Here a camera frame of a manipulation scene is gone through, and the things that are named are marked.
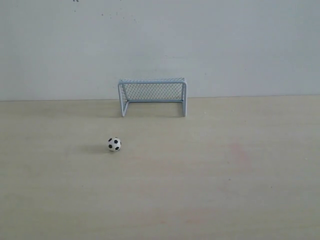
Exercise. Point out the white miniature goal with net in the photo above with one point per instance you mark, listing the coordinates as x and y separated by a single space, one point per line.
159 90

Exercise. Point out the small black white soccer ball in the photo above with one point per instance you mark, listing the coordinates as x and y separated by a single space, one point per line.
114 144

